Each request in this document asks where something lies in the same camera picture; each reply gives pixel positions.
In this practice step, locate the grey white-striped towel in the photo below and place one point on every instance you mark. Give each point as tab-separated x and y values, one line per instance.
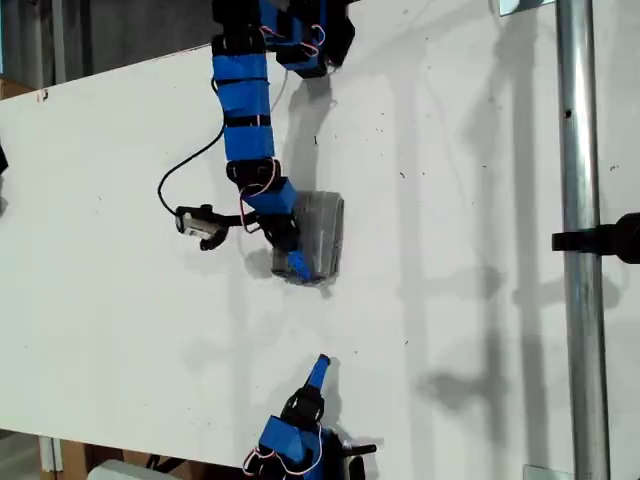
325	225

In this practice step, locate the white table leg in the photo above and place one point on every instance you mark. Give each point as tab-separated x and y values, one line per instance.
50	452

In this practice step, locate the black object at edge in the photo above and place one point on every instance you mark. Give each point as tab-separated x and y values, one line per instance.
2	160

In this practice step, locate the grey vertical beam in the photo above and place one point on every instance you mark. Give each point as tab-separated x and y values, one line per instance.
58	40

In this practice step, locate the black clamp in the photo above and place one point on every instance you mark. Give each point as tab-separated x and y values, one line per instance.
600	240

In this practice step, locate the brown cardboard box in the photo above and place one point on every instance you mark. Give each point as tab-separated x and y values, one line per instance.
12	89

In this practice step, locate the black camera stalk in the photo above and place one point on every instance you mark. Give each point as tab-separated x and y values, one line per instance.
227	220

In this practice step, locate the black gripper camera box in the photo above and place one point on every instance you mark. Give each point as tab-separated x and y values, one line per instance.
194	222

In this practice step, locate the steel post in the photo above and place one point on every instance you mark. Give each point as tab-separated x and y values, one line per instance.
582	325

